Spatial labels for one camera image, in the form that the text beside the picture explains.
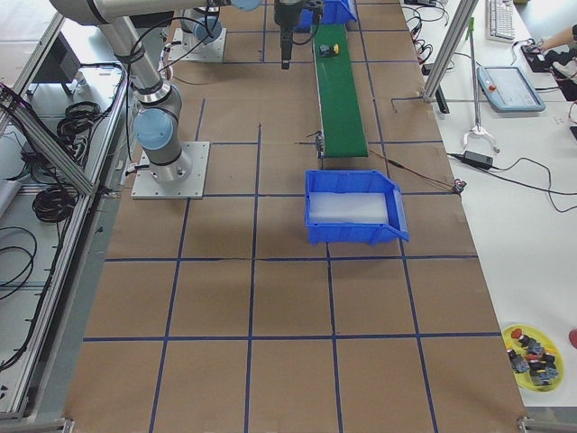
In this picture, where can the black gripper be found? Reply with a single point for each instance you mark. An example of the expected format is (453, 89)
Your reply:
(285, 13)

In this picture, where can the yellow mushroom push button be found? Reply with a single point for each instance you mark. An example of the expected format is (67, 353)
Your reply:
(329, 50)

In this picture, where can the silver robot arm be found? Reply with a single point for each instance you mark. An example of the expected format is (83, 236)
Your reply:
(156, 126)
(287, 17)

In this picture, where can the person hand at desk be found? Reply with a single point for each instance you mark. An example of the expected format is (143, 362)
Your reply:
(564, 37)

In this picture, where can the blue bin left side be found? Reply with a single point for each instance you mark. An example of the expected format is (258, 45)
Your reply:
(335, 12)

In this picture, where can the blue bin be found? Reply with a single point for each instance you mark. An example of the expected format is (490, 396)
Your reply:
(356, 181)
(335, 12)

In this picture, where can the green conveyor belt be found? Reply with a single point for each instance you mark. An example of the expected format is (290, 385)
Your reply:
(343, 132)

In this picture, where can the blue bin right side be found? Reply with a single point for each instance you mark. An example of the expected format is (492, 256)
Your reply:
(356, 181)

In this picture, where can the white foam pad right bin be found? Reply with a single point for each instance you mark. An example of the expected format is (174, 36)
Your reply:
(341, 208)

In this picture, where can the white keyboard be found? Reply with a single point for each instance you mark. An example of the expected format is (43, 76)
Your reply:
(499, 20)

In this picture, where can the black power adapter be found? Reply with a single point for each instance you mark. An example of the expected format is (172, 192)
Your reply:
(477, 160)

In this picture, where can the teach pendant tablet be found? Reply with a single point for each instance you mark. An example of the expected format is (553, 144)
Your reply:
(508, 90)

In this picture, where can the metal reacher grabber tool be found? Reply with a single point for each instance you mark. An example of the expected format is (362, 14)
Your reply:
(477, 131)

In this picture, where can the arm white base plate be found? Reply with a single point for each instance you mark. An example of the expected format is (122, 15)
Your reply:
(185, 178)
(190, 46)

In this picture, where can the aluminium frame post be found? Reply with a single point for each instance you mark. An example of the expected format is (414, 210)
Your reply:
(455, 31)

